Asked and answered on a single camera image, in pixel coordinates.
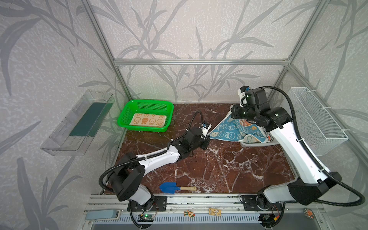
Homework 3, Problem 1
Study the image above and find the blue patterned towel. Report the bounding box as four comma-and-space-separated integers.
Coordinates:
209, 111, 269, 144

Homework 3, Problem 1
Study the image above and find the white plastic basket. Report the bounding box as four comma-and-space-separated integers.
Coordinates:
226, 116, 279, 147

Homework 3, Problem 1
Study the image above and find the green plastic basket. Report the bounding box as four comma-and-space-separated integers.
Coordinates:
117, 99, 174, 132

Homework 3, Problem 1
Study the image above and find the orange patterned towel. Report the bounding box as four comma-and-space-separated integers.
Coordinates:
239, 119, 258, 130
130, 113, 167, 127

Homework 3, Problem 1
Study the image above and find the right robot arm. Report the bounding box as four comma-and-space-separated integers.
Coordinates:
231, 86, 366, 210

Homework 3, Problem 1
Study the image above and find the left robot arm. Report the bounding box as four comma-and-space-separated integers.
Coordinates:
98, 111, 211, 211

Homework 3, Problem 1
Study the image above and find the small orange green trinket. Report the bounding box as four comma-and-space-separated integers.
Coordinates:
184, 210, 196, 218

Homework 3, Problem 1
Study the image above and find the small yellow circuit board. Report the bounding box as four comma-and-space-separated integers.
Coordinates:
209, 208, 222, 217

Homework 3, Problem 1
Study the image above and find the green led circuit board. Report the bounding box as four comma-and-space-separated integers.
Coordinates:
137, 214, 155, 222

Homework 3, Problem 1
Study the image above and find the round orange gadget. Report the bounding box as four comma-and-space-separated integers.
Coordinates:
304, 208, 315, 219

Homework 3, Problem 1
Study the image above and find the grey flat device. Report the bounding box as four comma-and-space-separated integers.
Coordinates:
85, 209, 121, 220

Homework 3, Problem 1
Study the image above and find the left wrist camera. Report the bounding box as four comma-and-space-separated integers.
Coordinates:
201, 122, 211, 138

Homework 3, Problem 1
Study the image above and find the blue trowel wooden handle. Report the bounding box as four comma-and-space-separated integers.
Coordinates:
160, 182, 197, 194

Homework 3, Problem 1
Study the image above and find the white wire wall basket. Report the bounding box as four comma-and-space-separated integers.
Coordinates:
288, 87, 348, 156

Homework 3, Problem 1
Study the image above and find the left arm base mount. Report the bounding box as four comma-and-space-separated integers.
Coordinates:
127, 195, 167, 212

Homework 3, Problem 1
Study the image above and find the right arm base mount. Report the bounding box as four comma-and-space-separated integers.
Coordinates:
239, 195, 283, 212

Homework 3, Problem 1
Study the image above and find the right controller board with wires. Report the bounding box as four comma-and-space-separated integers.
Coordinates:
259, 214, 280, 228

